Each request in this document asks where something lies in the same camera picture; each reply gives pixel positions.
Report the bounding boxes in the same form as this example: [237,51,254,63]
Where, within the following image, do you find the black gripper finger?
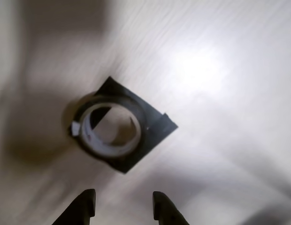
[51,188,97,225]
[152,191,190,225]

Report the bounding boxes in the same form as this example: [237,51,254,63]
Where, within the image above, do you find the black tape roll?
[70,95,148,159]

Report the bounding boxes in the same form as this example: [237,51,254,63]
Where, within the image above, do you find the black tape square outline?
[70,76,179,174]

